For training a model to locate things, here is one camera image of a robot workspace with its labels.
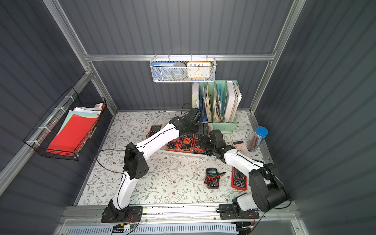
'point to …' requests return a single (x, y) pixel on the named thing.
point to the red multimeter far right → (239, 181)
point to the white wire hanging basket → (167, 77)
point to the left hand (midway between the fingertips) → (201, 127)
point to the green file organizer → (219, 101)
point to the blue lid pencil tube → (261, 132)
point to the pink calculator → (240, 145)
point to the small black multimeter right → (212, 177)
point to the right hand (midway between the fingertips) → (202, 142)
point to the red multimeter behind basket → (153, 129)
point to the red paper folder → (73, 134)
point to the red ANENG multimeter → (197, 143)
